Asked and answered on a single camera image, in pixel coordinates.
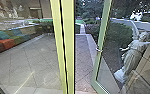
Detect green garden shrubs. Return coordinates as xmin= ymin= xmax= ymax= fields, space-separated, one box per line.
xmin=85 ymin=21 xmax=136 ymax=52

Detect white garden statue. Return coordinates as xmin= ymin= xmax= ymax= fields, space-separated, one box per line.
xmin=113 ymin=24 xmax=150 ymax=85

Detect multicolour outdoor sofa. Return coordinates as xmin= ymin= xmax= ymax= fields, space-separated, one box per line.
xmin=0 ymin=19 xmax=55 ymax=57

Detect green framed glass door wall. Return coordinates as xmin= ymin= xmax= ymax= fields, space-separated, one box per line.
xmin=0 ymin=0 xmax=150 ymax=94

